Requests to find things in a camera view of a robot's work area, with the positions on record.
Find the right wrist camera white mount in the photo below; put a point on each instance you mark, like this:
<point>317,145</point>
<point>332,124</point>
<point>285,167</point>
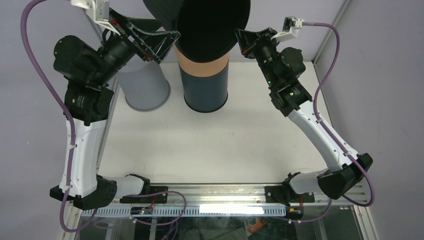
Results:
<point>290,30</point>

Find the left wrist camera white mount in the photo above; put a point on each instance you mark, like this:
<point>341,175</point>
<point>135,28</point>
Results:
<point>97,11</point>

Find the grey plastic bucket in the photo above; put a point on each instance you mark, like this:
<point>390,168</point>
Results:
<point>144,85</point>

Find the orange plastic bucket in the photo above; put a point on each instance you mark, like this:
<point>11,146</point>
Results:
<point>198,69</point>

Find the black ribbed plastic bucket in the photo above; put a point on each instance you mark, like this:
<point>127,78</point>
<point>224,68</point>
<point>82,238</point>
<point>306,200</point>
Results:
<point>206,27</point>

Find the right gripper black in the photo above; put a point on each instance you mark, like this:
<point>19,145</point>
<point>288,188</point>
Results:
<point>247,41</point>

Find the left aluminium frame post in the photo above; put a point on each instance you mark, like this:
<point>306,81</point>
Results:
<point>89,20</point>

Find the white slotted cable duct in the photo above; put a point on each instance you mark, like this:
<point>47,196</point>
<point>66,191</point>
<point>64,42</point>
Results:
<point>203,210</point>

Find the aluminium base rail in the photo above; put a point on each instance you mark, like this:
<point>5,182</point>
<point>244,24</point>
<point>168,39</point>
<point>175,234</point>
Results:
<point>168,194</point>

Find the right aluminium frame post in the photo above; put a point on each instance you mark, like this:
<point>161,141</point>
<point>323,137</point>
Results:
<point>328,35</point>

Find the orange object below table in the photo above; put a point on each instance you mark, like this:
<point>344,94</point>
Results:
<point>254,224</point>

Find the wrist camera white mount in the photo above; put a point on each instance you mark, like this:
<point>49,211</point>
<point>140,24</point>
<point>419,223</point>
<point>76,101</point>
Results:
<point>97,11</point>
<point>290,30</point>

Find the dark blue plastic bucket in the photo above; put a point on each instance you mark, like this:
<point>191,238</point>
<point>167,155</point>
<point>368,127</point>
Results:
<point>205,94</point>

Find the aluminium frame post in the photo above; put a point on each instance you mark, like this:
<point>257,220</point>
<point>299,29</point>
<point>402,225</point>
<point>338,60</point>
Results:
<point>89,20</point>
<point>328,35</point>

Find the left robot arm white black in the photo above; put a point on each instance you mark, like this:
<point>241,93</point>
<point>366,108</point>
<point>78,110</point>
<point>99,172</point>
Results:
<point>87,104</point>

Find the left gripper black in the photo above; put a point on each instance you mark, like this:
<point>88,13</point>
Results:
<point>156,45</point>

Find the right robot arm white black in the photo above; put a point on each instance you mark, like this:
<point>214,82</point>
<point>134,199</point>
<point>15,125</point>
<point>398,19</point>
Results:
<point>345,167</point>

